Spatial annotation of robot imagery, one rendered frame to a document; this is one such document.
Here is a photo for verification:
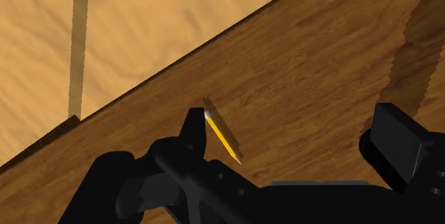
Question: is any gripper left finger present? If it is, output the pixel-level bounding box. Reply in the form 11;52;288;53
58;106;260;224

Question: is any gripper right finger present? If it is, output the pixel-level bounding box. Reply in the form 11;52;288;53
358;102;445;196

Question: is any yellow pencil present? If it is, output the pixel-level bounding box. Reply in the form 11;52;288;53
203;109;242;166

